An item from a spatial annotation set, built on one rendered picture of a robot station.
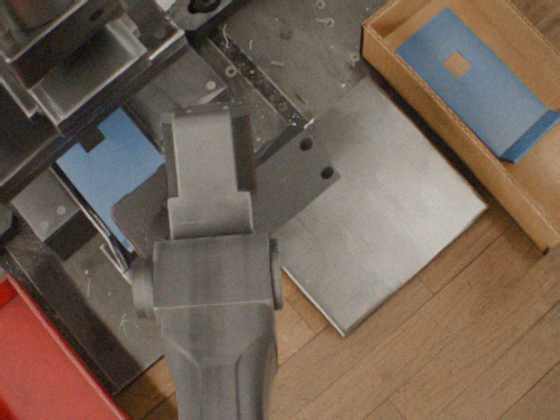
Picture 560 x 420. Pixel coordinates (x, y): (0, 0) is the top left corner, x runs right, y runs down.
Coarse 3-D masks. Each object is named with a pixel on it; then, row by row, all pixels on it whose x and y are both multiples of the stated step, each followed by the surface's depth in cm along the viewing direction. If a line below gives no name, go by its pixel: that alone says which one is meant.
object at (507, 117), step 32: (416, 32) 111; (448, 32) 111; (416, 64) 110; (480, 64) 110; (448, 96) 109; (480, 96) 109; (512, 96) 109; (480, 128) 108; (512, 128) 108; (544, 128) 105; (512, 160) 105
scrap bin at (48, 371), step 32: (0, 288) 101; (0, 320) 105; (32, 320) 105; (0, 352) 105; (32, 352) 105; (64, 352) 104; (0, 384) 104; (32, 384) 104; (64, 384) 104; (96, 384) 98; (0, 416) 103; (32, 416) 103; (64, 416) 103; (96, 416) 103; (128, 416) 101
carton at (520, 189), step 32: (416, 0) 108; (448, 0) 112; (480, 0) 109; (384, 32) 109; (480, 32) 111; (512, 32) 108; (384, 64) 107; (448, 64) 110; (512, 64) 110; (544, 64) 107; (416, 96) 106; (544, 96) 109; (448, 128) 105; (480, 160) 103; (544, 160) 108; (512, 192) 102; (544, 192) 107; (544, 224) 100
